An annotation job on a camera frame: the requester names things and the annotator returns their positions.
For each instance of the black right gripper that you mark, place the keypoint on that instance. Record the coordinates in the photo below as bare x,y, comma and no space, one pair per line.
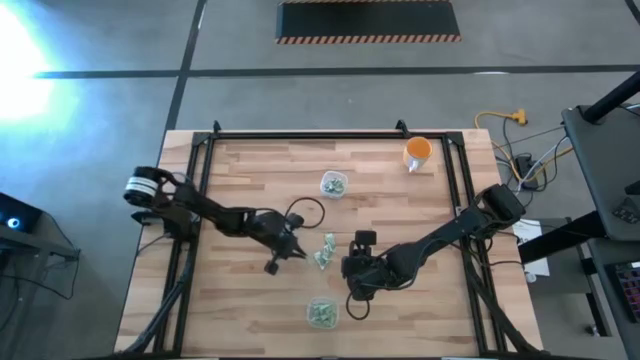
367,272

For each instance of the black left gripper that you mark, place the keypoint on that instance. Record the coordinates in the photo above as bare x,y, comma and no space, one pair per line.
272,232

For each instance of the green sweetener packet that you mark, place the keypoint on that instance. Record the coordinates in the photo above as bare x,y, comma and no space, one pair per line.
326,251
329,240
329,187
317,314
330,315
320,261
339,185

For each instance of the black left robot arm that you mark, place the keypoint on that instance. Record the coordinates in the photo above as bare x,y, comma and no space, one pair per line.
210,215

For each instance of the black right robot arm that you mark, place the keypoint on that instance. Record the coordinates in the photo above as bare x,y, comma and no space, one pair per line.
450,230

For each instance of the clear plastic tub with label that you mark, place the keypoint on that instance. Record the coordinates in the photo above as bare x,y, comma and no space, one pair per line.
310,300

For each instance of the small clear plastic container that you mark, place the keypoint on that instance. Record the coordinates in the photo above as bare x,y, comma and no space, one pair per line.
322,175

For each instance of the white paper sheet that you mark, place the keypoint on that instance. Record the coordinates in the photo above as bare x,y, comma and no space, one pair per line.
532,235

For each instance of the black hazard-striped floor mat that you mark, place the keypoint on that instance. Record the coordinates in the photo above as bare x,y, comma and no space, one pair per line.
367,20

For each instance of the black metal side stand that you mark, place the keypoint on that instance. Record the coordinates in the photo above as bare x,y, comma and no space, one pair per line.
40,247

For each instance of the black keypad with coloured keys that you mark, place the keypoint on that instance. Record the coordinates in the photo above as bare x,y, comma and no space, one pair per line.
627,290

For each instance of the dark grey side desk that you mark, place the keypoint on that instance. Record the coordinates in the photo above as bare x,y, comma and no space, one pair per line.
605,165

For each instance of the black box with blue light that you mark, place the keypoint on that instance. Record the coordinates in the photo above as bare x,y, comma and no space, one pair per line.
17,215

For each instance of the black slanted pole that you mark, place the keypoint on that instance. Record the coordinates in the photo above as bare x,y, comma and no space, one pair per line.
612,100

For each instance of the black cart frame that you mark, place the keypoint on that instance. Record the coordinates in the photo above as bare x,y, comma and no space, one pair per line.
560,237

